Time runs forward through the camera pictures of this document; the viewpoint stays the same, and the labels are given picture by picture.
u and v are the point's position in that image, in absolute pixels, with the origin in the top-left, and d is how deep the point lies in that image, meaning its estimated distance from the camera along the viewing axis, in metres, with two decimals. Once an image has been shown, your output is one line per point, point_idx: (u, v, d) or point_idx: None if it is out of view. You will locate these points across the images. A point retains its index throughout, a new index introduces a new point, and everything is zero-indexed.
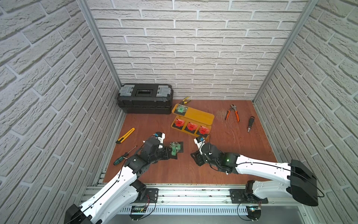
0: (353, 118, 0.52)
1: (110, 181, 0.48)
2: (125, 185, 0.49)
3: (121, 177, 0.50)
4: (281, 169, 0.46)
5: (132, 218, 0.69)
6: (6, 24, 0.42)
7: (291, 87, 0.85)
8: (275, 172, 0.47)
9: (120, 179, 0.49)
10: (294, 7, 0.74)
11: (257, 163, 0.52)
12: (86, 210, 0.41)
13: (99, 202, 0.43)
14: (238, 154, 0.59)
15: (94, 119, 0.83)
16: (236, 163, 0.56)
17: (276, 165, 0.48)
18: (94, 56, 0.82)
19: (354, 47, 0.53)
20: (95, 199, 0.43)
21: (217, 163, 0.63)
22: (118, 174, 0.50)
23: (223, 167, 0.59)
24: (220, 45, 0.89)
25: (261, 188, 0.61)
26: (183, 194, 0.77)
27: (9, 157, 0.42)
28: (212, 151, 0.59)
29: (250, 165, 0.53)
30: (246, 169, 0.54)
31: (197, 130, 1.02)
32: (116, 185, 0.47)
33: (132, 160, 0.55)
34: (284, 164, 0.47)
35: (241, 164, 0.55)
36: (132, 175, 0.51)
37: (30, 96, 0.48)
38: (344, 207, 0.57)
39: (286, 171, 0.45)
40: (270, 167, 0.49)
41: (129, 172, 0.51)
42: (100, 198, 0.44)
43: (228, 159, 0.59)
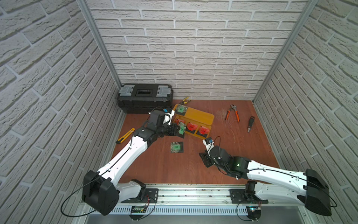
0: (353, 118, 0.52)
1: (123, 150, 0.48)
2: (137, 151, 0.50)
3: (133, 145, 0.50)
4: (296, 178, 0.46)
5: (132, 218, 0.69)
6: (6, 24, 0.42)
7: (291, 87, 0.85)
8: (290, 181, 0.46)
9: (132, 146, 0.49)
10: (293, 8, 0.74)
11: (270, 170, 0.51)
12: (104, 173, 0.41)
13: (115, 166, 0.43)
14: (249, 159, 0.57)
15: (94, 119, 0.83)
16: (246, 168, 0.55)
17: (290, 173, 0.47)
18: (94, 56, 0.82)
19: (353, 47, 0.53)
20: (111, 165, 0.43)
21: (226, 168, 0.62)
22: (129, 143, 0.50)
23: (232, 171, 0.58)
24: (220, 45, 0.89)
25: (265, 191, 0.61)
26: (183, 194, 0.77)
27: (9, 157, 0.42)
28: (221, 156, 0.58)
29: (262, 172, 0.51)
30: (258, 175, 0.52)
31: (197, 130, 1.02)
32: (129, 151, 0.48)
33: (140, 130, 0.55)
34: (299, 173, 0.46)
35: (253, 170, 0.53)
36: (142, 142, 0.52)
37: (30, 96, 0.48)
38: (344, 207, 0.57)
39: (302, 180, 0.45)
40: (284, 175, 0.48)
41: (140, 140, 0.52)
42: (116, 163, 0.44)
43: (238, 164, 0.57)
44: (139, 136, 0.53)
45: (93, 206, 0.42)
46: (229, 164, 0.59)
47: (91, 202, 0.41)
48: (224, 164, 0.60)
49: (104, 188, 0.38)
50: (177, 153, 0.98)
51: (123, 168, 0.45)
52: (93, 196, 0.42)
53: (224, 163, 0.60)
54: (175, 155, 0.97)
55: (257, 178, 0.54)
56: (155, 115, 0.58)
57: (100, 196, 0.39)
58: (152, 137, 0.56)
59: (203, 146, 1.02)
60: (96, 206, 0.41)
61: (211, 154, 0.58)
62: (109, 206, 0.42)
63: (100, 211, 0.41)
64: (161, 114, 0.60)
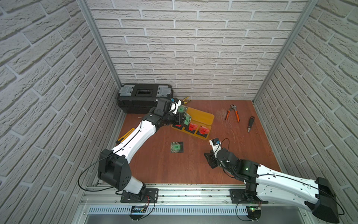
0: (353, 118, 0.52)
1: (133, 132, 0.51)
2: (147, 134, 0.53)
3: (143, 128, 0.52)
4: (308, 186, 0.45)
5: (132, 218, 0.69)
6: (6, 24, 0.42)
7: (291, 87, 0.85)
8: (301, 189, 0.46)
9: (142, 129, 0.52)
10: (293, 8, 0.74)
11: (280, 176, 0.50)
12: (118, 151, 0.44)
13: (127, 146, 0.46)
14: (258, 164, 0.56)
15: (94, 119, 0.83)
16: (256, 173, 0.53)
17: (302, 181, 0.47)
18: (94, 56, 0.82)
19: (353, 47, 0.53)
20: (123, 144, 0.46)
21: (234, 171, 0.61)
22: (139, 127, 0.53)
23: (240, 175, 0.56)
24: (220, 45, 0.89)
25: (267, 193, 0.61)
26: (183, 194, 0.77)
27: (9, 157, 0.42)
28: (229, 159, 0.56)
29: (272, 178, 0.51)
30: (268, 181, 0.51)
31: (197, 130, 1.02)
32: (140, 133, 0.51)
33: (148, 115, 0.58)
34: (311, 182, 0.46)
35: (262, 175, 0.52)
36: (152, 126, 0.54)
37: (30, 95, 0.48)
38: (344, 207, 0.57)
39: (313, 189, 0.44)
40: (294, 182, 0.47)
41: (148, 124, 0.54)
42: (128, 143, 0.47)
43: (247, 168, 0.56)
44: (147, 121, 0.56)
45: (108, 182, 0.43)
46: (237, 167, 0.57)
47: (106, 178, 0.44)
48: (231, 167, 0.59)
49: (119, 164, 0.41)
50: (177, 153, 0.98)
51: (134, 148, 0.48)
52: (108, 173, 0.44)
53: (231, 166, 0.59)
54: (174, 154, 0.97)
55: (265, 183, 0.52)
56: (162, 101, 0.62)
57: (117, 172, 0.42)
58: (159, 122, 0.58)
59: (203, 146, 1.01)
60: (112, 182, 0.44)
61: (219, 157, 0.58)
62: (123, 182, 0.45)
63: (115, 186, 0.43)
64: (167, 101, 0.62)
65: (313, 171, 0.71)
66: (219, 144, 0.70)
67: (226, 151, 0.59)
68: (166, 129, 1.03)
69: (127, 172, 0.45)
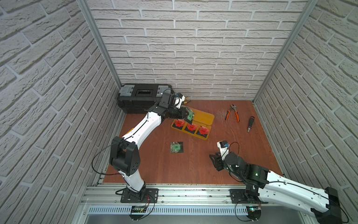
0: (353, 118, 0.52)
1: (141, 122, 0.54)
2: (154, 124, 0.56)
3: (150, 118, 0.56)
4: (318, 196, 0.46)
5: (132, 218, 0.69)
6: (6, 24, 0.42)
7: (291, 87, 0.85)
8: (312, 198, 0.46)
9: (149, 119, 0.55)
10: (294, 8, 0.74)
11: (290, 184, 0.50)
12: (128, 138, 0.47)
13: (137, 133, 0.49)
14: (267, 170, 0.55)
15: (94, 119, 0.83)
16: (266, 179, 0.53)
17: (312, 190, 0.47)
18: (94, 57, 0.82)
19: (354, 47, 0.53)
20: (132, 132, 0.49)
21: (242, 176, 0.60)
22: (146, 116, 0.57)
23: (248, 180, 0.56)
24: (220, 45, 0.89)
25: (271, 196, 0.61)
26: (183, 194, 0.77)
27: (9, 157, 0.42)
28: (239, 164, 0.55)
29: (282, 185, 0.50)
30: (279, 188, 0.51)
31: (197, 130, 1.02)
32: (147, 123, 0.54)
33: (154, 108, 0.61)
34: (321, 191, 0.47)
35: (272, 182, 0.52)
36: (158, 116, 0.58)
37: (30, 95, 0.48)
38: (344, 207, 0.57)
39: (323, 199, 0.45)
40: (305, 191, 0.48)
41: (155, 115, 0.58)
42: (137, 131, 0.50)
43: (257, 173, 0.55)
44: (154, 111, 0.59)
45: (119, 167, 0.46)
46: (245, 171, 0.56)
47: (117, 164, 0.48)
48: (240, 171, 0.58)
49: (130, 149, 0.45)
50: (177, 153, 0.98)
51: (143, 136, 0.51)
52: (120, 159, 0.48)
53: (241, 171, 0.58)
54: (175, 154, 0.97)
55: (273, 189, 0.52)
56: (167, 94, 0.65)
57: (128, 157, 0.46)
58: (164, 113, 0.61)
59: (203, 146, 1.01)
60: (123, 167, 0.48)
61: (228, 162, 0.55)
62: (134, 167, 0.48)
63: (127, 172, 0.49)
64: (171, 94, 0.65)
65: (313, 170, 0.71)
66: (227, 147, 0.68)
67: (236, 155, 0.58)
68: (166, 129, 1.03)
69: (137, 158, 0.48)
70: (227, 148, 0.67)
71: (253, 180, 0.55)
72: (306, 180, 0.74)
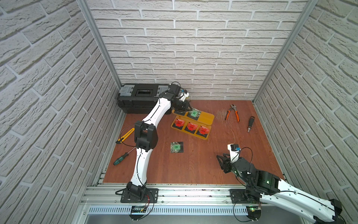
0: (353, 118, 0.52)
1: (154, 108, 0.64)
2: (165, 108, 0.66)
3: (161, 104, 0.66)
4: (326, 207, 0.48)
5: (132, 218, 0.69)
6: (6, 24, 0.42)
7: (291, 87, 0.85)
8: (320, 209, 0.48)
9: (161, 105, 0.65)
10: (293, 8, 0.74)
11: (301, 194, 0.51)
12: (148, 120, 0.59)
13: (154, 117, 0.60)
14: (278, 178, 0.55)
15: (94, 119, 0.83)
16: (277, 188, 0.53)
17: (320, 201, 0.49)
18: (94, 57, 0.82)
19: (354, 47, 0.53)
20: (150, 116, 0.61)
21: (252, 183, 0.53)
22: (159, 102, 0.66)
23: (258, 187, 0.55)
24: (220, 45, 0.89)
25: (274, 199, 0.61)
26: (183, 194, 0.77)
27: (9, 157, 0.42)
28: (251, 171, 0.54)
29: (292, 194, 0.51)
30: (288, 197, 0.52)
31: (197, 130, 1.02)
32: (160, 108, 0.64)
33: (163, 94, 0.70)
34: (327, 201, 0.49)
35: (284, 191, 0.52)
36: (168, 101, 0.67)
37: (30, 96, 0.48)
38: (344, 207, 0.57)
39: (330, 210, 0.48)
40: (313, 201, 0.50)
41: (166, 101, 0.67)
42: (154, 115, 0.61)
43: (268, 181, 0.55)
44: (164, 97, 0.69)
45: (142, 144, 0.63)
46: (255, 178, 0.55)
47: (140, 143, 0.62)
48: (250, 178, 0.58)
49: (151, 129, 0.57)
50: (177, 153, 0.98)
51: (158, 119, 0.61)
52: (142, 137, 0.61)
53: (251, 177, 0.57)
54: (174, 154, 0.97)
55: (281, 196, 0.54)
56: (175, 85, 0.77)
57: (149, 136, 0.59)
58: (173, 100, 0.70)
59: (203, 146, 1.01)
60: (145, 144, 0.64)
61: (239, 168, 0.56)
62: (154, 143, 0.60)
63: (148, 148, 0.61)
64: (178, 86, 0.77)
65: (313, 170, 0.71)
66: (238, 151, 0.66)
67: (246, 162, 0.57)
68: (166, 129, 1.03)
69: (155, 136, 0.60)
70: (237, 152, 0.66)
71: (263, 186, 0.55)
72: (306, 180, 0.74)
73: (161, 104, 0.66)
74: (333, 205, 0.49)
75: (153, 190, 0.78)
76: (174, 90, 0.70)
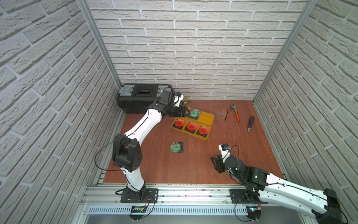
0: (353, 118, 0.53)
1: (141, 119, 0.55)
2: (154, 121, 0.57)
3: (150, 115, 0.56)
4: (317, 197, 0.47)
5: (132, 218, 0.69)
6: (6, 24, 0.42)
7: (291, 87, 0.85)
8: (311, 199, 0.47)
9: (150, 116, 0.56)
10: (294, 8, 0.74)
11: (289, 186, 0.51)
12: (130, 135, 0.48)
13: (138, 131, 0.50)
14: (266, 173, 0.56)
15: (94, 119, 0.83)
16: (265, 181, 0.54)
17: (311, 192, 0.48)
18: (94, 57, 0.82)
19: (354, 47, 0.53)
20: (134, 129, 0.50)
21: (242, 178, 0.61)
22: (147, 114, 0.57)
23: (248, 183, 0.57)
24: (220, 45, 0.89)
25: (271, 196, 0.61)
26: (183, 194, 0.77)
27: (9, 157, 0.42)
28: (239, 166, 0.57)
29: (281, 187, 0.52)
30: (277, 190, 0.53)
31: (197, 130, 1.02)
32: (148, 121, 0.54)
33: (154, 104, 0.62)
34: (320, 192, 0.48)
35: (272, 185, 0.53)
36: (158, 114, 0.58)
37: (30, 96, 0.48)
38: (344, 207, 0.57)
39: (322, 200, 0.46)
40: (305, 192, 0.49)
41: (155, 112, 0.58)
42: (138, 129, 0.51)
43: (256, 176, 0.57)
44: (154, 108, 0.60)
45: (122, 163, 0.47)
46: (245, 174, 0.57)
47: (120, 160, 0.50)
48: (240, 173, 0.59)
49: (132, 144, 0.46)
50: (177, 153, 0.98)
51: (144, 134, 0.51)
52: (122, 155, 0.49)
53: (240, 172, 0.59)
54: (174, 154, 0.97)
55: (272, 191, 0.54)
56: (167, 93, 0.67)
57: (130, 153, 0.47)
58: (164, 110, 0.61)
59: (203, 146, 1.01)
60: (126, 163, 0.49)
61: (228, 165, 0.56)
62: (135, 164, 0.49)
63: (130, 167, 0.50)
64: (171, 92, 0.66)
65: (313, 170, 0.71)
66: (229, 150, 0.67)
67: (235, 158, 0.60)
68: (166, 130, 1.02)
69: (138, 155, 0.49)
70: (228, 150, 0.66)
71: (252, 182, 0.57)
72: (306, 180, 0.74)
73: (150, 116, 0.56)
74: (326, 194, 0.47)
75: (153, 190, 0.78)
76: (167, 98, 0.67)
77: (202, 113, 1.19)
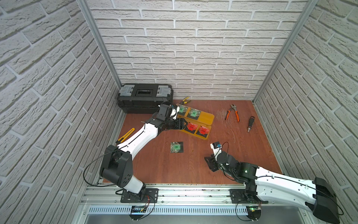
0: (353, 118, 0.53)
1: (137, 132, 0.53)
2: (150, 135, 0.56)
3: (146, 129, 0.55)
4: (305, 187, 0.46)
5: (132, 218, 0.69)
6: (6, 24, 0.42)
7: (291, 87, 0.85)
8: (299, 189, 0.47)
9: (146, 130, 0.55)
10: (294, 8, 0.74)
11: (278, 178, 0.51)
12: (124, 147, 0.46)
13: (132, 143, 0.48)
14: (257, 166, 0.57)
15: (94, 119, 0.83)
16: (254, 175, 0.55)
17: (299, 182, 0.48)
18: (94, 56, 0.82)
19: (354, 47, 0.53)
20: (128, 142, 0.48)
21: (234, 173, 0.62)
22: (143, 128, 0.56)
23: (240, 177, 0.58)
24: (220, 45, 0.89)
25: (267, 193, 0.61)
26: (183, 194, 0.77)
27: (9, 157, 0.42)
28: (229, 162, 0.58)
29: (270, 179, 0.52)
30: (267, 182, 0.53)
31: (197, 130, 1.02)
32: (143, 134, 0.53)
33: (152, 119, 0.61)
34: (308, 182, 0.47)
35: (261, 177, 0.54)
36: (154, 128, 0.57)
37: (30, 96, 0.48)
38: (344, 207, 0.57)
39: (311, 189, 0.45)
40: (293, 183, 0.48)
41: (152, 126, 0.57)
42: (133, 141, 0.49)
43: (246, 170, 0.58)
44: (151, 123, 0.59)
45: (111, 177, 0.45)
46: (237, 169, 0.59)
47: (108, 176, 0.45)
48: (231, 169, 0.60)
49: (124, 158, 0.43)
50: (177, 153, 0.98)
51: (138, 147, 0.49)
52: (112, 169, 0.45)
53: (231, 168, 0.61)
54: (174, 154, 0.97)
55: (264, 184, 0.54)
56: (164, 107, 0.66)
57: (120, 167, 0.44)
58: (161, 126, 0.62)
59: (203, 146, 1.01)
60: (115, 178, 0.44)
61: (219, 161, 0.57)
62: (124, 180, 0.45)
63: (118, 183, 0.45)
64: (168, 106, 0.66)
65: (313, 170, 0.71)
66: (220, 148, 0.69)
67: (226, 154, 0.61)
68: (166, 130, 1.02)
69: (129, 170, 0.46)
70: (219, 148, 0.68)
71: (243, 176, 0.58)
72: None
73: (146, 130, 0.55)
74: (315, 184, 0.46)
75: (153, 190, 0.78)
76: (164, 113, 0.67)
77: (201, 113, 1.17)
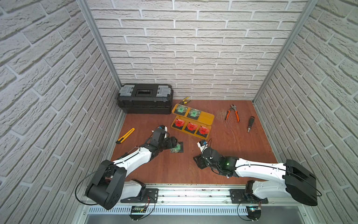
0: (353, 118, 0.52)
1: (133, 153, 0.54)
2: (143, 158, 0.58)
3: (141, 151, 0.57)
4: (277, 170, 0.48)
5: (132, 218, 0.69)
6: (6, 24, 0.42)
7: (291, 87, 0.85)
8: (271, 173, 0.48)
9: (141, 153, 0.57)
10: (293, 8, 0.74)
11: (254, 165, 0.54)
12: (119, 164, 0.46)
13: (127, 161, 0.48)
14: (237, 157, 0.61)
15: (94, 119, 0.83)
16: (234, 166, 0.58)
17: (272, 166, 0.49)
18: (94, 57, 0.82)
19: (353, 47, 0.53)
20: (123, 159, 0.49)
21: (218, 167, 0.65)
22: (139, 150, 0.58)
23: (223, 171, 0.61)
24: (220, 45, 0.89)
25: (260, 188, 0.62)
26: (183, 194, 0.77)
27: (9, 158, 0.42)
28: (213, 156, 0.62)
29: (248, 168, 0.55)
30: (245, 171, 0.55)
31: (197, 130, 1.02)
32: (137, 156, 0.54)
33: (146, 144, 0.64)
34: (280, 164, 0.48)
35: (239, 166, 0.57)
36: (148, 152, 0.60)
37: (30, 96, 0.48)
38: (344, 207, 0.57)
39: (282, 171, 0.46)
40: (266, 168, 0.50)
41: (146, 150, 0.60)
42: (128, 160, 0.49)
43: (228, 163, 0.61)
44: (145, 147, 0.61)
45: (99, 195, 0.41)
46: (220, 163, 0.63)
47: (96, 194, 0.42)
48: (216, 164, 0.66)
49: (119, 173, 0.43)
50: (177, 153, 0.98)
51: (131, 167, 0.50)
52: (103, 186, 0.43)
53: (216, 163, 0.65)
54: (175, 154, 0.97)
55: (246, 174, 0.57)
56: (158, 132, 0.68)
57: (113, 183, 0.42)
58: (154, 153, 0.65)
59: None
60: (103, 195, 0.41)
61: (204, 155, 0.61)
62: (113, 199, 0.43)
63: (105, 202, 0.41)
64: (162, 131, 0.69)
65: (313, 171, 0.71)
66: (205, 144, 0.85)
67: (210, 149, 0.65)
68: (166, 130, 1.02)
69: (120, 189, 0.44)
70: None
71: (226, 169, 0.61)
72: None
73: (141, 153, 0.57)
74: (285, 165, 0.47)
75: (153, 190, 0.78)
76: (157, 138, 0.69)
77: (201, 113, 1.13)
